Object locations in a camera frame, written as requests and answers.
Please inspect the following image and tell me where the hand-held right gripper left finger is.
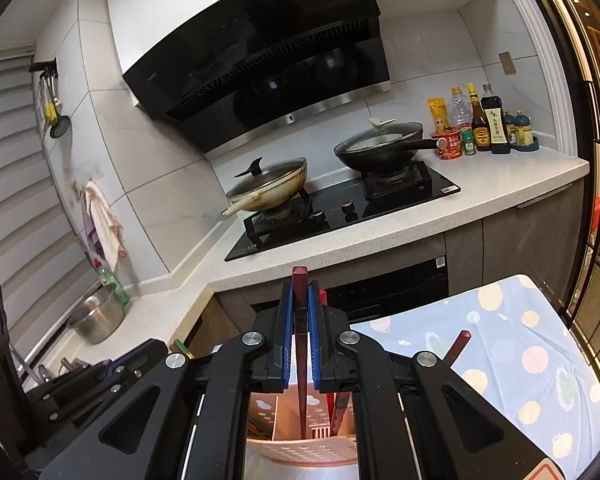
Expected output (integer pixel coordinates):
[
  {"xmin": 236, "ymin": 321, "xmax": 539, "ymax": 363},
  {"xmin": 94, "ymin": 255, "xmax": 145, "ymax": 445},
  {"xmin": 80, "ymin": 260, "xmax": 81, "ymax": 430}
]
[{"xmin": 40, "ymin": 280, "xmax": 296, "ymax": 480}]

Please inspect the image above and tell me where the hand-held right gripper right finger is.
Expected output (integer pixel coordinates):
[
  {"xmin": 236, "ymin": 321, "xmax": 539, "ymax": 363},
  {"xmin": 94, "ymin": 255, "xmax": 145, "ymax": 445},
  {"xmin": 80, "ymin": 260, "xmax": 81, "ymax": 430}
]
[{"xmin": 306, "ymin": 282, "xmax": 561, "ymax": 480}]

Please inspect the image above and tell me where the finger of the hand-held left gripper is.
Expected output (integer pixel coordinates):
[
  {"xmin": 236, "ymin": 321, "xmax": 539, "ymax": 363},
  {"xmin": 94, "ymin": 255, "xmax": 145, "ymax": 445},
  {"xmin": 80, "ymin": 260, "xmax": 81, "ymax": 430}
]
[{"xmin": 25, "ymin": 338, "xmax": 171, "ymax": 443}]

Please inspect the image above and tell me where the maroon chopstick dark band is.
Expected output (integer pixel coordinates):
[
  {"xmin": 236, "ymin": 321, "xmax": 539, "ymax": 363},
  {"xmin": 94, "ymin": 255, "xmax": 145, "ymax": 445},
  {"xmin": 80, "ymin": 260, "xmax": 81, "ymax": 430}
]
[{"xmin": 292, "ymin": 266, "xmax": 312, "ymax": 438}]

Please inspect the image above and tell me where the pink perforated utensil basket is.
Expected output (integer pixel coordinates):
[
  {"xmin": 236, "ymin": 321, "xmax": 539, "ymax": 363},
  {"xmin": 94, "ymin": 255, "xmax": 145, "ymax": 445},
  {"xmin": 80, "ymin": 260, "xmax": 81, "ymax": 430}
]
[{"xmin": 244, "ymin": 391, "xmax": 362, "ymax": 467}]

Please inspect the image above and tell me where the dark red chopstick gold band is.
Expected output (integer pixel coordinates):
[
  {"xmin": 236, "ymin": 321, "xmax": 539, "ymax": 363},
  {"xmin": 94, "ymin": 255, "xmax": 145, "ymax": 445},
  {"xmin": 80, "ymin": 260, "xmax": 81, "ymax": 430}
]
[{"xmin": 441, "ymin": 330, "xmax": 473, "ymax": 363}]

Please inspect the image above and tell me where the chrome sink faucet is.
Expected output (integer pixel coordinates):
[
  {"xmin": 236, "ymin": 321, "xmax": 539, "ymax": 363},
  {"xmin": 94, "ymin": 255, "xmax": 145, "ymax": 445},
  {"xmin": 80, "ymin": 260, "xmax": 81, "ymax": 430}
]
[{"xmin": 10, "ymin": 345, "xmax": 76, "ymax": 388}]

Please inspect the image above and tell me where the steel pot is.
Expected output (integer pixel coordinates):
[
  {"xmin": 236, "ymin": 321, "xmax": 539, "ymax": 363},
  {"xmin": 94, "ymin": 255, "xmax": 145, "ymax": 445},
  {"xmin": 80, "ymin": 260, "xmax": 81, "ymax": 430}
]
[{"xmin": 66, "ymin": 285, "xmax": 126, "ymax": 345}]

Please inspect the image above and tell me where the green dish soap bottle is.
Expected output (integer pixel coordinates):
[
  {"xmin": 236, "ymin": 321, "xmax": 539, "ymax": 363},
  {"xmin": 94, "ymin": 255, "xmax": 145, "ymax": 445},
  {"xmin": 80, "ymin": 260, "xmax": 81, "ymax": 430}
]
[{"xmin": 92, "ymin": 258, "xmax": 131, "ymax": 307}]

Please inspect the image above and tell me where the black built-in oven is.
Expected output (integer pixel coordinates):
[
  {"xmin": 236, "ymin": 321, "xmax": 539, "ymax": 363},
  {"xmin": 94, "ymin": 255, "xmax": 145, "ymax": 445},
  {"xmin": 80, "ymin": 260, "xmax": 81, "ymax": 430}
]
[{"xmin": 250, "ymin": 256, "xmax": 451, "ymax": 323}]

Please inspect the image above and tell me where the black gas stove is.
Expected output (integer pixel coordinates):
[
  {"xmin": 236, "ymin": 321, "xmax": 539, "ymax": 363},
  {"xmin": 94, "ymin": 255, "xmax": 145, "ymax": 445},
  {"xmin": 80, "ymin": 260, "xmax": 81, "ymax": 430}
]
[{"xmin": 224, "ymin": 160, "xmax": 462, "ymax": 262}]

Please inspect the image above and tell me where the white stone kitchen countertop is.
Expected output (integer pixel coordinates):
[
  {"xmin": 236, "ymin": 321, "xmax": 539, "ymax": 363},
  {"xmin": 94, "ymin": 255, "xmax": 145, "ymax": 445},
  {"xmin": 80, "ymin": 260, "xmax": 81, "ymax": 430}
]
[{"xmin": 25, "ymin": 152, "xmax": 591, "ymax": 391}]

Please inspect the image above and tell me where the purple hanging cloth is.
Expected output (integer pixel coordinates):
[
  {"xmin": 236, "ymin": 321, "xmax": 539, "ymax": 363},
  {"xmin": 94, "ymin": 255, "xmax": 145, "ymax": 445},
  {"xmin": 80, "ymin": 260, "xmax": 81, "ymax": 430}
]
[{"xmin": 82, "ymin": 200, "xmax": 106, "ymax": 257}]

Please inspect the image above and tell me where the cream wok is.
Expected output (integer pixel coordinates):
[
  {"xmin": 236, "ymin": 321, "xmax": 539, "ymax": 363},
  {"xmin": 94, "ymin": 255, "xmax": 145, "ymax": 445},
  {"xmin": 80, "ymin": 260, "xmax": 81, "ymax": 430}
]
[{"xmin": 217, "ymin": 170, "xmax": 309, "ymax": 221}]

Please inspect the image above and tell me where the white hanging towel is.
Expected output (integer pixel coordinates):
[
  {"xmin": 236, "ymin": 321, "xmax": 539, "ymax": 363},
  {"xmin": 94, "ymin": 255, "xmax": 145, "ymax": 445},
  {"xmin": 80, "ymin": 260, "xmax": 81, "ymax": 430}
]
[{"xmin": 85, "ymin": 181, "xmax": 129, "ymax": 272}]

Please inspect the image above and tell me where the glass wok lid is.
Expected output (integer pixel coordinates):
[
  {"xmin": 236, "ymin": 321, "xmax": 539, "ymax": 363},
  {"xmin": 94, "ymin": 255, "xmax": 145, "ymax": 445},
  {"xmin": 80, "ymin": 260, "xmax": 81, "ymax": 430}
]
[{"xmin": 226, "ymin": 156, "xmax": 308, "ymax": 198}]

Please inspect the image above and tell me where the window blind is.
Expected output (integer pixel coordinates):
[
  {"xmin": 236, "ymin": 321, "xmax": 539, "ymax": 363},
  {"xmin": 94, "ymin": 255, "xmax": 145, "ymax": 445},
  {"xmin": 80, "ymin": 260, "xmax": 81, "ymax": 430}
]
[{"xmin": 0, "ymin": 47, "xmax": 106, "ymax": 361}]

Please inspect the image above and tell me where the blue planet print tablecloth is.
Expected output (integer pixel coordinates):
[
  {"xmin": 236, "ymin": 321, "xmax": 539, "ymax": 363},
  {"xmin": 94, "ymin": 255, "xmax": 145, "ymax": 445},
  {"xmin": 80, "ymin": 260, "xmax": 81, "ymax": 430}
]
[{"xmin": 352, "ymin": 274, "xmax": 600, "ymax": 480}]

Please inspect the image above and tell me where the black frying pan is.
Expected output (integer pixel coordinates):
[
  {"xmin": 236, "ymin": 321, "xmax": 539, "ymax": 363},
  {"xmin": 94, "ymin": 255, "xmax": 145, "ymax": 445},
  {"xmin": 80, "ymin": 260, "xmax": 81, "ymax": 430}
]
[{"xmin": 333, "ymin": 121, "xmax": 446, "ymax": 173}]

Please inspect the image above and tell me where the glass pan lid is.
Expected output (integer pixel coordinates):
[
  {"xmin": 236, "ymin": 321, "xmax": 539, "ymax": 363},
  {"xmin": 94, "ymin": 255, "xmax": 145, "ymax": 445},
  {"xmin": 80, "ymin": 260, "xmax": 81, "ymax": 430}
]
[{"xmin": 336, "ymin": 117, "xmax": 425, "ymax": 157}]

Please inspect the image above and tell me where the red instant noodle cup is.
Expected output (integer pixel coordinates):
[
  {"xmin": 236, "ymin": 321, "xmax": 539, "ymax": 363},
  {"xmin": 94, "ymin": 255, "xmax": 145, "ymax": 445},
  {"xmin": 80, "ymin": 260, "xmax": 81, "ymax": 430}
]
[{"xmin": 430, "ymin": 127, "xmax": 463, "ymax": 161}]

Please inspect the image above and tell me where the grey kitchen cabinet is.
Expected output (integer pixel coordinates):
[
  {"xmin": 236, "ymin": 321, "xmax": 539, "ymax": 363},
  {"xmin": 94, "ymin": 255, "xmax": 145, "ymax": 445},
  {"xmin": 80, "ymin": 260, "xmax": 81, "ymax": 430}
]
[{"xmin": 185, "ymin": 180, "xmax": 588, "ymax": 356}]

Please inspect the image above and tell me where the yellow kitchen tool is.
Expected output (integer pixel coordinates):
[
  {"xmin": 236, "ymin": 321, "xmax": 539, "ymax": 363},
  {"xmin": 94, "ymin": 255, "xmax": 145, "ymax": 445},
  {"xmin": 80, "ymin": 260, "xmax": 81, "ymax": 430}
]
[{"xmin": 41, "ymin": 80, "xmax": 62, "ymax": 127}]

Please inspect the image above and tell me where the yellow food packet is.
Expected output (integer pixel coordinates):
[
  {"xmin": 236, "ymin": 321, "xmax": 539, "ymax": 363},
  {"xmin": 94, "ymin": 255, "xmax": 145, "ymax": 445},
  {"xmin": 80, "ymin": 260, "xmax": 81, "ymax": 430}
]
[{"xmin": 427, "ymin": 98, "xmax": 448, "ymax": 133}]

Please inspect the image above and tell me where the brown sauce bottle yellow label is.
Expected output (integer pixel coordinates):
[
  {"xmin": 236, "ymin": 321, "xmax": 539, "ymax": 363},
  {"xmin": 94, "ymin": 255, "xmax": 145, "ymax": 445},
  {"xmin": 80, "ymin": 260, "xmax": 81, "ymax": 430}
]
[{"xmin": 467, "ymin": 83, "xmax": 492, "ymax": 152}]

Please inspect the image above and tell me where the clear plastic bottle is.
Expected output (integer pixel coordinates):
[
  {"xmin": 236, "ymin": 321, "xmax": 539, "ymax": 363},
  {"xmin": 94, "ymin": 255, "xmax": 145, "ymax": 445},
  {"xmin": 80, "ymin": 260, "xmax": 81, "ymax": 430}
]
[{"xmin": 449, "ymin": 86, "xmax": 473, "ymax": 128}]

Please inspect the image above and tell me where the black range hood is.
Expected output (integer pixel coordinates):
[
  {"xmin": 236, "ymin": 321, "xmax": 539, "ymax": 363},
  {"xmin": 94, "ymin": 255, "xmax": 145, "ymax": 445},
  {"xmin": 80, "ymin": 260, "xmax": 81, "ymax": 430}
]
[{"xmin": 121, "ymin": 0, "xmax": 392, "ymax": 155}]

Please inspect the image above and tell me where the dark soy sauce bottle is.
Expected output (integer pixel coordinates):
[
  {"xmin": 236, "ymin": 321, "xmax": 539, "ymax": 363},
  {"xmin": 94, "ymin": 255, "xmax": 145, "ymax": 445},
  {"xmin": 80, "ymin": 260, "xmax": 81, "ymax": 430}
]
[{"xmin": 480, "ymin": 84, "xmax": 506, "ymax": 153}]

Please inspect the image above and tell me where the green seasoning jar set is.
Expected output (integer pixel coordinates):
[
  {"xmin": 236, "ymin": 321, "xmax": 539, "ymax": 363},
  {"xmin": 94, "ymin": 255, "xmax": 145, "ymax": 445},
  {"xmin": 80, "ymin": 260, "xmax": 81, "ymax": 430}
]
[{"xmin": 502, "ymin": 109, "xmax": 538, "ymax": 153}]

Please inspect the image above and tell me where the black wall hook rack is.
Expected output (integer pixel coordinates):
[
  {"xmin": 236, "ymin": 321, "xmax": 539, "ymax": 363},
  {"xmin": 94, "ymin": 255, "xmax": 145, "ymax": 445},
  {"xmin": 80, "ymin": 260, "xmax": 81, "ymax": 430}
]
[{"xmin": 29, "ymin": 59, "xmax": 60, "ymax": 78}]

